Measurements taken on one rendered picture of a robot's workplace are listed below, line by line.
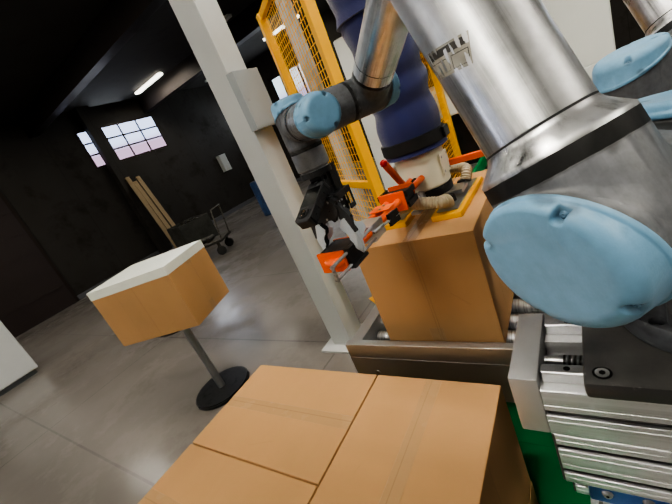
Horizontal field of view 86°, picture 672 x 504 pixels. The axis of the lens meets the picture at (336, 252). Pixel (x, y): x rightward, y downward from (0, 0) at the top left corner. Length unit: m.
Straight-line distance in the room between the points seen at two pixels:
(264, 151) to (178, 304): 1.00
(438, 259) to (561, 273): 0.85
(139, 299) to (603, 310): 2.29
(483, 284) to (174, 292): 1.66
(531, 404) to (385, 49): 0.55
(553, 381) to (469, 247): 0.62
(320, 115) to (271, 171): 1.45
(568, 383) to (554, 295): 0.23
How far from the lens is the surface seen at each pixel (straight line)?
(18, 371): 6.11
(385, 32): 0.64
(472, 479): 1.00
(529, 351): 0.56
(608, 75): 0.89
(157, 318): 2.41
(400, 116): 1.22
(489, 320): 1.22
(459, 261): 1.12
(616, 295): 0.29
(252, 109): 2.06
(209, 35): 2.17
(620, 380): 0.45
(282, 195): 2.11
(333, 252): 0.80
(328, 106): 0.67
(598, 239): 0.26
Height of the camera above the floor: 1.36
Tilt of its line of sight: 18 degrees down
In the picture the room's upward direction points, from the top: 24 degrees counter-clockwise
